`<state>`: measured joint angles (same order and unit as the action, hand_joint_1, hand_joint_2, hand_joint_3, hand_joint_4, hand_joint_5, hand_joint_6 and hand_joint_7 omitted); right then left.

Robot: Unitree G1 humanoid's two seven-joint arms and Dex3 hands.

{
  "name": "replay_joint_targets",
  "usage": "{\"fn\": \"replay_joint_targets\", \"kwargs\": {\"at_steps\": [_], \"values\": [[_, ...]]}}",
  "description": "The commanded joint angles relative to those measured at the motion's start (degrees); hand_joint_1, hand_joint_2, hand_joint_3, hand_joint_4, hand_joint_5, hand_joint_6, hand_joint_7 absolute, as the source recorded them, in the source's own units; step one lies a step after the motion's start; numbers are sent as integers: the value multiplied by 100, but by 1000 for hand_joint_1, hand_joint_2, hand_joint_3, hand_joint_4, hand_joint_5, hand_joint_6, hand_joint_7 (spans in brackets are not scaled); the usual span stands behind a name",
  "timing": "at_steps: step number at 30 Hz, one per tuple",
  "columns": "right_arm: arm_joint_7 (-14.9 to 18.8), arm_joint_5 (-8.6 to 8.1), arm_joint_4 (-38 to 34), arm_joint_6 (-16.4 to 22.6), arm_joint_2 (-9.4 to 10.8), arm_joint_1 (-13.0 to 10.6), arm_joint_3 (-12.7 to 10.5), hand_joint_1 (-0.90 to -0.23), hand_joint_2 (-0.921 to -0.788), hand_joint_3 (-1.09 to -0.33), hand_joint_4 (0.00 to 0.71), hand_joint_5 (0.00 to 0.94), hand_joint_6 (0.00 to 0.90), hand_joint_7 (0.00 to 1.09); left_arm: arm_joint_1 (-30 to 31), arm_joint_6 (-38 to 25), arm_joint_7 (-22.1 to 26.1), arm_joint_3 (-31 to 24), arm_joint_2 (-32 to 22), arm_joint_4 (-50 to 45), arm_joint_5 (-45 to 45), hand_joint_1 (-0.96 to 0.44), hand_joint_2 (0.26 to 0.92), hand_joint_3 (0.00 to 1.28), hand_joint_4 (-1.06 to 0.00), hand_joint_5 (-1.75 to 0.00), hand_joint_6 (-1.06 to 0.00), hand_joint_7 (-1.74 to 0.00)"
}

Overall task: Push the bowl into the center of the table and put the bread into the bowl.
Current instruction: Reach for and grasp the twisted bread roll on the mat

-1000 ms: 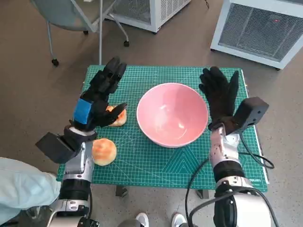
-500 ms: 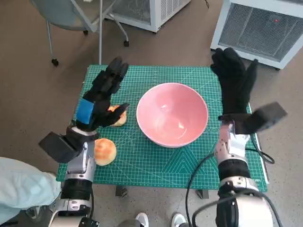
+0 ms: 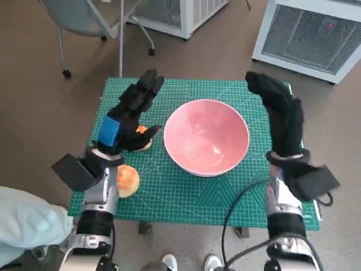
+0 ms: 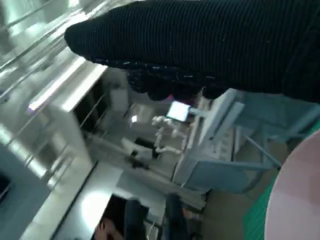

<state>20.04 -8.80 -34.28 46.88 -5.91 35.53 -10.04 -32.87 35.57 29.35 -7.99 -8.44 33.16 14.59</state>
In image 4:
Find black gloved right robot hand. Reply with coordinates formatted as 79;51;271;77
63;0;320;103

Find pink bowl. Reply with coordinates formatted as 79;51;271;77
264;129;320;240

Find bright monitor screen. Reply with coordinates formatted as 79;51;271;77
166;101;191;123

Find grey office chair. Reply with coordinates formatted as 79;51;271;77
231;92;320;173

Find white mesh cabinet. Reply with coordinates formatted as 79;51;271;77
172;88;253;196

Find white shelf unit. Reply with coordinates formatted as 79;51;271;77
27;59;113;141

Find green cutting mat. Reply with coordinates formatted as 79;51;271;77
241;169;284;240

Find person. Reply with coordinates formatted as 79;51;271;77
95;198;151;240

